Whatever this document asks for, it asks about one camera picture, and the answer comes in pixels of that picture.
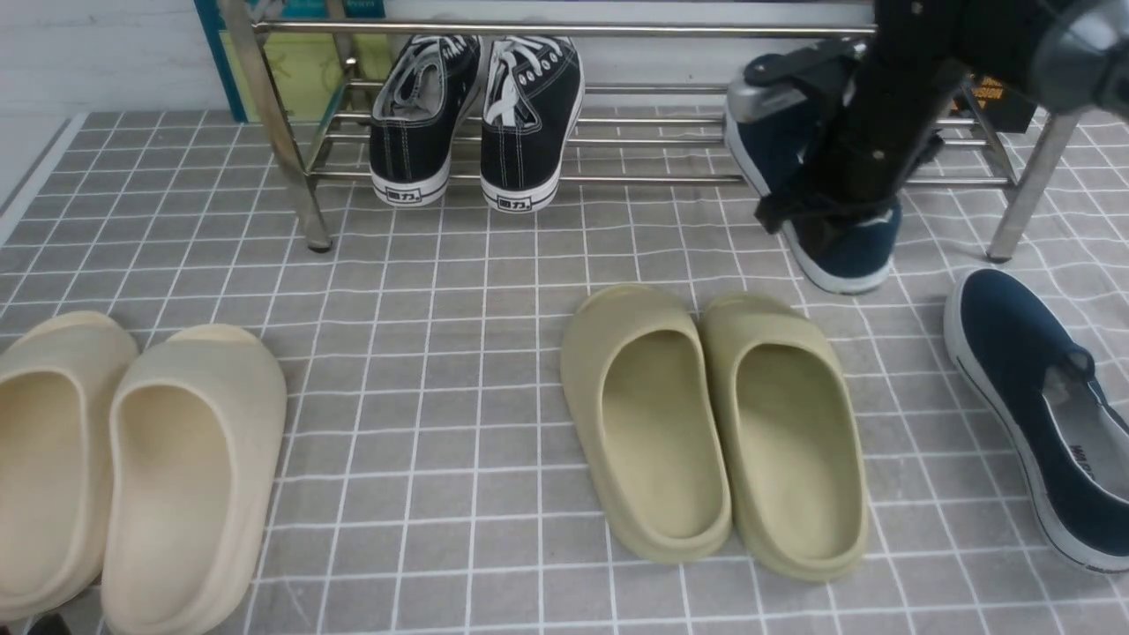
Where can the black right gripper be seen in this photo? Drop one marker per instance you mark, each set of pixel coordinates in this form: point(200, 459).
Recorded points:
point(877, 106)

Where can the navy slip-on shoe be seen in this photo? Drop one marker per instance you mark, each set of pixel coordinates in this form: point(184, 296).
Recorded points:
point(1042, 385)
point(840, 256)

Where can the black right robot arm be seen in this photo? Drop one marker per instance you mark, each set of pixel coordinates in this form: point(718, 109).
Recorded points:
point(1065, 56)

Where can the stainless steel shoe rack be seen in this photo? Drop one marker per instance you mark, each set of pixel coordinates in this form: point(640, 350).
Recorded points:
point(249, 35)

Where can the black image processing book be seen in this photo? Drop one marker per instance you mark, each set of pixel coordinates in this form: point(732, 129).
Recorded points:
point(1007, 110)

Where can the right olive foam slide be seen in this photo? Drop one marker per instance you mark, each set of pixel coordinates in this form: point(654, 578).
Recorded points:
point(789, 436)

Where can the olive foam slide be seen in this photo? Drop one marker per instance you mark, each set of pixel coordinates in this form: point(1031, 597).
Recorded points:
point(789, 436)
point(634, 378)

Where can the right black canvas sneaker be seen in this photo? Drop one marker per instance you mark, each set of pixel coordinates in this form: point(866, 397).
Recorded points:
point(532, 101)

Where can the black canvas sneaker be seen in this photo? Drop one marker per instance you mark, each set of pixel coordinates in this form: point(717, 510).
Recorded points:
point(428, 94)
point(532, 101)

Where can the left olive foam slide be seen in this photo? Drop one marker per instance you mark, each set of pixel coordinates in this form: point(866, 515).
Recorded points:
point(634, 378)

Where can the left black canvas sneaker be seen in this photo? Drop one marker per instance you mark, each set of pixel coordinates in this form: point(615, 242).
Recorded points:
point(428, 94)

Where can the teal and yellow book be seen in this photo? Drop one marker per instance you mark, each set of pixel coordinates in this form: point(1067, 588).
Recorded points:
point(306, 67)

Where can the grey checked table cloth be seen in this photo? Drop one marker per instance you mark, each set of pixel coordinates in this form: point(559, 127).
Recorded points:
point(431, 480)

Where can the right cream foam slide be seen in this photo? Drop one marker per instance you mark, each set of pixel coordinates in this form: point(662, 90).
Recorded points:
point(195, 429)

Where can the cream foam slide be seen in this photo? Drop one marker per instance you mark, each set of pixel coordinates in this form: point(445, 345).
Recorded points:
point(57, 383)
point(195, 429)

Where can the left cream foam slide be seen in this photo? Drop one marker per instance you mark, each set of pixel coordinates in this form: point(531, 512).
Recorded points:
point(57, 383)

